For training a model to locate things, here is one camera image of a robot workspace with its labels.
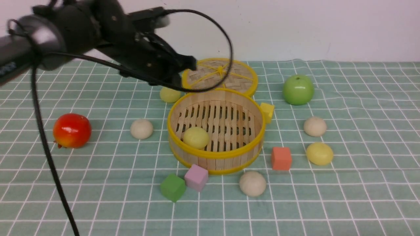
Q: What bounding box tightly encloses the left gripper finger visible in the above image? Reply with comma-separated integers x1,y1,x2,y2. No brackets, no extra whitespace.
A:
154,34,197,72
119,67,182,89

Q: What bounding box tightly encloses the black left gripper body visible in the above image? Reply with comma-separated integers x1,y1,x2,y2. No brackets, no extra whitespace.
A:
98,33,176,79

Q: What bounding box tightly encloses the yellow bun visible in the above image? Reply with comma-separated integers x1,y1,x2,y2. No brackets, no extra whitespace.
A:
159,87,181,103
183,127,210,149
306,142,334,166

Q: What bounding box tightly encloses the beige bun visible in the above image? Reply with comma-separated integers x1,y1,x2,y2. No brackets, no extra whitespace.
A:
130,119,154,140
239,171,267,197
304,116,327,137

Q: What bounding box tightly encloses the beige bun front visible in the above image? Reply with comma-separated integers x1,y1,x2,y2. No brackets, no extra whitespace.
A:
239,171,267,197

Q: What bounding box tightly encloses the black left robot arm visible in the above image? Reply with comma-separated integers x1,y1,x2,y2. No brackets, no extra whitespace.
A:
0,0,197,86

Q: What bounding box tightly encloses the woven bamboo steamer lid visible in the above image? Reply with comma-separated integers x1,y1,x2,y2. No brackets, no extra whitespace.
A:
181,58,259,98

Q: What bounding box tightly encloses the bamboo steamer tray yellow rim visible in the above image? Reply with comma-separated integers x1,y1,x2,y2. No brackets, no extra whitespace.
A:
167,88,266,175

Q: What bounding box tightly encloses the yellow cube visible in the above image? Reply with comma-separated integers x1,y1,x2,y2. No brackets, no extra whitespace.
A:
260,103,275,124

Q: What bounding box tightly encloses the pink cube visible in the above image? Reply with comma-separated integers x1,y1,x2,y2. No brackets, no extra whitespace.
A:
184,164,209,192

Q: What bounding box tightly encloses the red apple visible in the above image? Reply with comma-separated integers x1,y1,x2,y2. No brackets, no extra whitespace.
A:
53,113,92,149

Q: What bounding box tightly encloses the green cube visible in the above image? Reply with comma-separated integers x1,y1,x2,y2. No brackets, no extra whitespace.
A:
160,173,186,203

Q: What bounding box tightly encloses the green apple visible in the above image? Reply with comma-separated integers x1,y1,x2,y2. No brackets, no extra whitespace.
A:
283,74,314,106

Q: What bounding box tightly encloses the orange cube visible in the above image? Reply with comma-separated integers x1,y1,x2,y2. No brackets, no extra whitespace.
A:
271,147,292,171

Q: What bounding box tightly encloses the green checkered tablecloth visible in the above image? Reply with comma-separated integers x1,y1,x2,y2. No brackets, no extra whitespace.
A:
0,59,420,236

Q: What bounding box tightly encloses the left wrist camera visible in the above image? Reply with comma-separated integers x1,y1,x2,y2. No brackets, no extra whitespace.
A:
128,7,170,32

